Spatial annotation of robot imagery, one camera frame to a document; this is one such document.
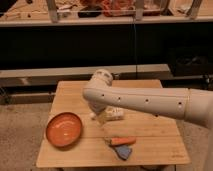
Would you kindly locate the orange ceramic bowl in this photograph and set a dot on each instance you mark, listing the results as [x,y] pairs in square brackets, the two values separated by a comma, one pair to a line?
[64,129]

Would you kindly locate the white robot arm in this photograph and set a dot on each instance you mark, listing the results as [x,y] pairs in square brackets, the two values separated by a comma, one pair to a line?
[191,105]

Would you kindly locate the white plastic bottle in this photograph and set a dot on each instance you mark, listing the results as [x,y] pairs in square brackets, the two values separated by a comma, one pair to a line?
[113,113]

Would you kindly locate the yellow wooden end tool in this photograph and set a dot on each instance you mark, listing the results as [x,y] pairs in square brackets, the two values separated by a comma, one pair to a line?
[102,118]

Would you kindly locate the wooden table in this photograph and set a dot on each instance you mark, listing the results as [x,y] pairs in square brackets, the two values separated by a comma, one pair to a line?
[158,141]

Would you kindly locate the blue sponge cloth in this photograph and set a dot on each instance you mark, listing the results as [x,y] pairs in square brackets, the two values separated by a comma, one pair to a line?
[123,151]

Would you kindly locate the orange handled scraper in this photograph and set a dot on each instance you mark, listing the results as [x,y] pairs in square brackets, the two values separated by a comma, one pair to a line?
[116,141]

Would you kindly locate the grey metal bench rail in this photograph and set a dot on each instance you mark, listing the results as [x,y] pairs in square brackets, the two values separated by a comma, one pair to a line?
[50,76]

